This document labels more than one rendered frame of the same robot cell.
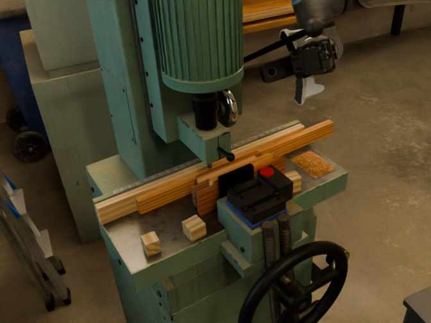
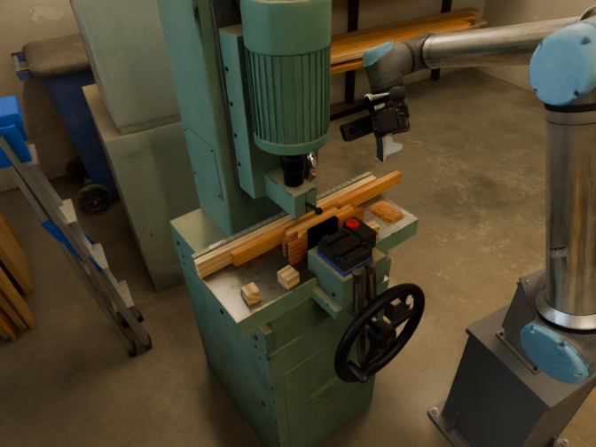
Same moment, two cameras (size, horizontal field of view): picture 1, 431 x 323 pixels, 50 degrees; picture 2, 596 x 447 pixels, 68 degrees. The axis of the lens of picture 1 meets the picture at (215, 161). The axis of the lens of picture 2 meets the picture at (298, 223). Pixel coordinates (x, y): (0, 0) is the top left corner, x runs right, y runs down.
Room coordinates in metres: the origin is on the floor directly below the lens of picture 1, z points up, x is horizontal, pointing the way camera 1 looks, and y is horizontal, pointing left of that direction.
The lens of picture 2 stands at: (-0.01, 0.11, 1.69)
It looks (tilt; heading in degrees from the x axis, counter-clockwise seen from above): 39 degrees down; 354
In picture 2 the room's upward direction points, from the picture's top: 2 degrees counter-clockwise
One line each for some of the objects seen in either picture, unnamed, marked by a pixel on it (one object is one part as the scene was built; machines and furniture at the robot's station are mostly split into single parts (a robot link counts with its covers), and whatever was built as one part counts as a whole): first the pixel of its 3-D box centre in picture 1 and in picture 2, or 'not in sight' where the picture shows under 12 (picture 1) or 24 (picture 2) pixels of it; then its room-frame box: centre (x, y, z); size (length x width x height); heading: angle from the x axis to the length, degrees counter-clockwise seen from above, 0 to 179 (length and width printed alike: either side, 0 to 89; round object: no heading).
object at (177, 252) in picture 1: (238, 213); (324, 261); (0.83, -0.05, 0.87); 0.61 x 0.30 x 0.06; 119
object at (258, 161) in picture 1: (242, 178); (325, 229); (0.88, -0.06, 0.94); 0.17 x 0.02 x 0.07; 119
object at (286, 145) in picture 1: (244, 162); (325, 214); (0.97, -0.07, 0.92); 0.60 x 0.02 x 0.04; 119
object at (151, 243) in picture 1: (151, 243); (251, 294); (0.70, 0.15, 0.92); 0.03 x 0.03 x 0.04; 24
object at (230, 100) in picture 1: (223, 106); (302, 161); (1.09, -0.03, 1.02); 0.12 x 0.03 x 0.12; 29
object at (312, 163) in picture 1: (313, 161); (386, 209); (0.97, -0.25, 0.91); 0.10 x 0.07 x 0.02; 29
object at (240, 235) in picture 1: (259, 219); (346, 266); (0.75, -0.09, 0.92); 0.15 x 0.13 x 0.09; 119
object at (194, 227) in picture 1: (194, 228); (288, 277); (0.74, 0.06, 0.92); 0.04 x 0.04 x 0.03; 33
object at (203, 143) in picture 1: (204, 137); (290, 192); (0.93, 0.02, 1.03); 0.14 x 0.07 x 0.09; 29
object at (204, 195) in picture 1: (242, 184); (327, 234); (0.86, -0.06, 0.93); 0.25 x 0.01 x 0.07; 119
